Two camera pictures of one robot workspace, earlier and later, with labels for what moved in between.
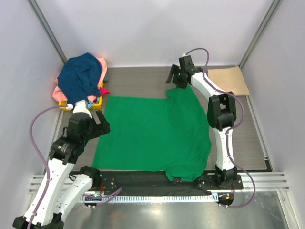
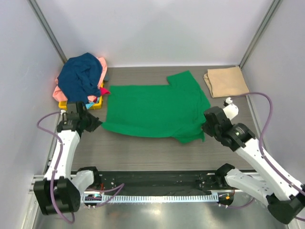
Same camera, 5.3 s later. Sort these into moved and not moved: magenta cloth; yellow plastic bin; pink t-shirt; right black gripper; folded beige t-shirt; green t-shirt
Moved: green t-shirt; right black gripper
Not moved: folded beige t-shirt; magenta cloth; yellow plastic bin; pink t-shirt
